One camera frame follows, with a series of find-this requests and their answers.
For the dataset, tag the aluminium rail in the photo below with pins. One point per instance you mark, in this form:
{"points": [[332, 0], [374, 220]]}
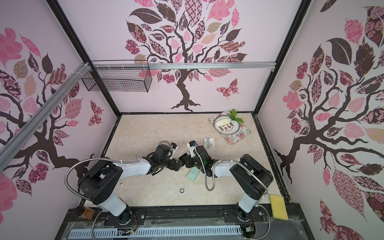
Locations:
{"points": [[9, 151], [187, 66]]}

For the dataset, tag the brown bottle left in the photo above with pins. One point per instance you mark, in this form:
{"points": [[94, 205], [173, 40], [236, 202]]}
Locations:
{"points": [[84, 213]]}

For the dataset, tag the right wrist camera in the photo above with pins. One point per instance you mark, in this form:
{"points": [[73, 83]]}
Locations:
{"points": [[192, 145]]}

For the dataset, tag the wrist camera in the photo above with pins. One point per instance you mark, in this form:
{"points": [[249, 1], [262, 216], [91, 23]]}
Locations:
{"points": [[192, 145], [173, 149]]}

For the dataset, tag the floral rectangular tray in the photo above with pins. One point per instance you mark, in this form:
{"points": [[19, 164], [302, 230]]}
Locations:
{"points": [[232, 139]]}

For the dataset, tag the left aluminium rail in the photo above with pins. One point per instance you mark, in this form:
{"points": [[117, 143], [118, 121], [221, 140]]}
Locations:
{"points": [[9, 151]]}

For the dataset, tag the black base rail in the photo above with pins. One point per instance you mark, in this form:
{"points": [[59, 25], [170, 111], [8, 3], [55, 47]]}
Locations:
{"points": [[227, 213]]}

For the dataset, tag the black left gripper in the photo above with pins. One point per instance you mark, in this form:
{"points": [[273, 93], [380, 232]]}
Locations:
{"points": [[173, 166]]}

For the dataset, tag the white slotted cable duct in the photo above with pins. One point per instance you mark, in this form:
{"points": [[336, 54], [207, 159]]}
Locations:
{"points": [[152, 233]]}

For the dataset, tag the mint green card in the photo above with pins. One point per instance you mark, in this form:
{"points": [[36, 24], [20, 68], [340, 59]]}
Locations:
{"points": [[192, 175]]}

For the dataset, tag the clear plastic ring bag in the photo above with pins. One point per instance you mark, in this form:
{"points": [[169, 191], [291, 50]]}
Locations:
{"points": [[209, 143]]}

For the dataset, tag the white round printed plate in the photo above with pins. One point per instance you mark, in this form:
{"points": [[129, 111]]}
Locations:
{"points": [[225, 125]]}

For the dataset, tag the white toy radish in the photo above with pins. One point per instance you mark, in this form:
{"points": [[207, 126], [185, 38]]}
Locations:
{"points": [[229, 119]]}

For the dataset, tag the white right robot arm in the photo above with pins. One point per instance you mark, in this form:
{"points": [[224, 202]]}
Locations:
{"points": [[253, 178]]}

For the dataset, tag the rear aluminium rail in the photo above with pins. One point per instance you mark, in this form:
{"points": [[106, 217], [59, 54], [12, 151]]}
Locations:
{"points": [[187, 66]]}

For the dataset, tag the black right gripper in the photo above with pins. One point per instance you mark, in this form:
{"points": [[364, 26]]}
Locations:
{"points": [[188, 159]]}

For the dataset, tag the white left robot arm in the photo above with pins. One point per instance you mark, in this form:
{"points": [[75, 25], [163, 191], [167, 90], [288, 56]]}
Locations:
{"points": [[99, 182]]}

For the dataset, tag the yellow sponge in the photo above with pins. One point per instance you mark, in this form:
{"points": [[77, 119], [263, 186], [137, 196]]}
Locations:
{"points": [[278, 206]]}

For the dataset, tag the black corner frame post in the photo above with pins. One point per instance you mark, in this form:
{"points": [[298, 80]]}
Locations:
{"points": [[294, 28]]}

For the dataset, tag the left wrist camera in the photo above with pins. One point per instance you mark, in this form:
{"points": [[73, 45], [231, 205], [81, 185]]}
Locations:
{"points": [[173, 149]]}

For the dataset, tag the black wire basket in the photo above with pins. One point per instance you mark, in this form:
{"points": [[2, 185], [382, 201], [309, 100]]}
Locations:
{"points": [[130, 76]]}

